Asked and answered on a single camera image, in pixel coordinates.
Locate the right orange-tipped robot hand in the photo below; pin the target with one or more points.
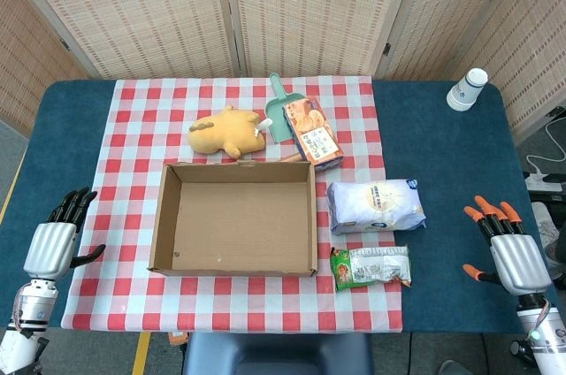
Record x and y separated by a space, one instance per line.
522 260

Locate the left black-fingered robot hand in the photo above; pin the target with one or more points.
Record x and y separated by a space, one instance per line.
48 247

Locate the green snack packet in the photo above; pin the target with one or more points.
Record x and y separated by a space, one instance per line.
371 266

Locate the white blue snack bag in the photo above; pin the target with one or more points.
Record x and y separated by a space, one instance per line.
376 207

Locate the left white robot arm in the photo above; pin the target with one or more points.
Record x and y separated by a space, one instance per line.
31 308

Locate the open brown cardboard box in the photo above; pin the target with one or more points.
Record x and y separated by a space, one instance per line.
241 220

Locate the orange biscuit box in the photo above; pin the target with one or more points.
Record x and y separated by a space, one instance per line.
314 136

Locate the white power strip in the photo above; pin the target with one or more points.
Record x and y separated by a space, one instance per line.
541 182

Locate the black caster wheel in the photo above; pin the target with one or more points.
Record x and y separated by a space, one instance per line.
518 348

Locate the red white checkered tablecloth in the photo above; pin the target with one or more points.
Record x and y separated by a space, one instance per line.
128 198

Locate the dark blue table cover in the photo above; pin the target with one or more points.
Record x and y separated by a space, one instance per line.
451 163

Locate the orange packet on floor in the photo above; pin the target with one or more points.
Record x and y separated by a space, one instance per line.
178 339

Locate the white paper cup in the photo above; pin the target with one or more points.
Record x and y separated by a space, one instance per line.
464 92

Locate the yellow plush toy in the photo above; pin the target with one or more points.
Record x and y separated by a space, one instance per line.
225 129

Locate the woven folding screen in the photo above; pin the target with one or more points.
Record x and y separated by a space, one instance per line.
155 12

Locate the green plastic dustpan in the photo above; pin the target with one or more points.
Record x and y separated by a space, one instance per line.
277 116

